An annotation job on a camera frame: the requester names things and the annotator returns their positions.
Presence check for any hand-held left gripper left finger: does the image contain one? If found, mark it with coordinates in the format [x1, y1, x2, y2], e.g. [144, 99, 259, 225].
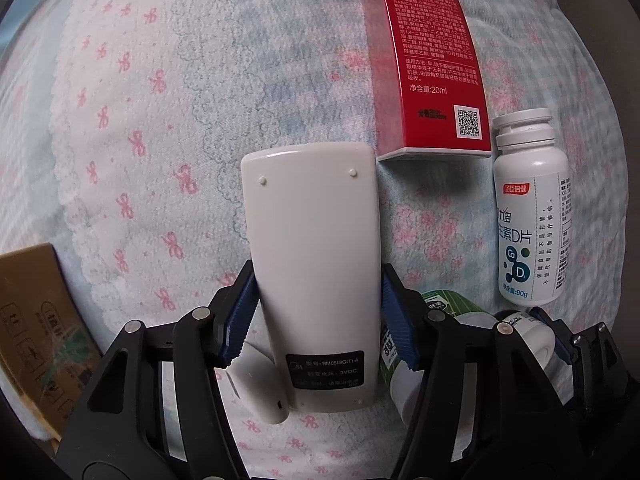
[54, 259, 261, 480]

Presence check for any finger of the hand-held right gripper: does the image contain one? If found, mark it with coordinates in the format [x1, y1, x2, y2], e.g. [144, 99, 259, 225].
[529, 306, 628, 407]

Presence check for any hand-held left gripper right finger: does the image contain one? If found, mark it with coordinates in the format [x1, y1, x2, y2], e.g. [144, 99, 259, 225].
[379, 263, 590, 480]

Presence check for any green label white jar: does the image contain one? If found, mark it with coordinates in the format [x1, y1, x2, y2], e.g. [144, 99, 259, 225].
[379, 290, 557, 413]

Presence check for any small white plastic device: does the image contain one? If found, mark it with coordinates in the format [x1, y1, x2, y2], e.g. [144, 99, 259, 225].
[226, 341, 292, 426]

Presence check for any white remote control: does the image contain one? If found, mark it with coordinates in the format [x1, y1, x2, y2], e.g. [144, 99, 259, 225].
[240, 142, 383, 413]

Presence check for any white pill bottle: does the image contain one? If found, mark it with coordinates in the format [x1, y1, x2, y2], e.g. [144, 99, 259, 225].
[492, 108, 571, 306]

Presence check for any cardboard box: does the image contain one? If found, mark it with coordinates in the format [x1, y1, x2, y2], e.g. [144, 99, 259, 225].
[0, 242, 108, 443]

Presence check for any red carton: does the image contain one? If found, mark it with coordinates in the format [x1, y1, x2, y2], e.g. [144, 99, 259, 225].
[364, 0, 493, 162]

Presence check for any bow printed bed sheet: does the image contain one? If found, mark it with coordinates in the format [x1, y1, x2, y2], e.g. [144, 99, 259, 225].
[0, 0, 633, 480]

